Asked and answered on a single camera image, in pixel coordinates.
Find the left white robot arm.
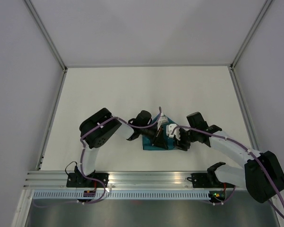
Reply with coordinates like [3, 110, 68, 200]
[66, 108, 169, 189]

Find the aluminium frame post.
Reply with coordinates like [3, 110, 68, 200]
[23, 0, 68, 71]
[230, 0, 274, 70]

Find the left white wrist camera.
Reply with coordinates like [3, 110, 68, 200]
[157, 113, 169, 129]

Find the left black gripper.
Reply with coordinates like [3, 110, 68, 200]
[140, 125, 168, 150]

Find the left aluminium frame post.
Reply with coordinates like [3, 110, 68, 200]
[23, 0, 68, 71]

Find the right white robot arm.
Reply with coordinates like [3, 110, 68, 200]
[167, 112, 284, 203]

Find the teal cloth napkin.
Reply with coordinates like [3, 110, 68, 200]
[142, 118, 176, 150]

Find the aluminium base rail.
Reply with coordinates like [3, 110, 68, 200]
[23, 171, 206, 190]

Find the white slotted cable duct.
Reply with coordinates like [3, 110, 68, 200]
[33, 190, 210, 200]

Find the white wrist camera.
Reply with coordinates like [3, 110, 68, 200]
[157, 113, 169, 129]
[166, 123, 181, 140]

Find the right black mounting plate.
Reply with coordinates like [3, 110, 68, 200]
[186, 173, 234, 189]

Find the right aluminium frame post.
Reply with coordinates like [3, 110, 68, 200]
[230, 0, 274, 70]

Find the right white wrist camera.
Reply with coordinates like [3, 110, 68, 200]
[166, 123, 181, 140]

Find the black mounting plate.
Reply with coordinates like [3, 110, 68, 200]
[66, 172, 109, 188]
[186, 173, 234, 189]

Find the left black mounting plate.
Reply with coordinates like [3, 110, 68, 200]
[66, 172, 109, 188]

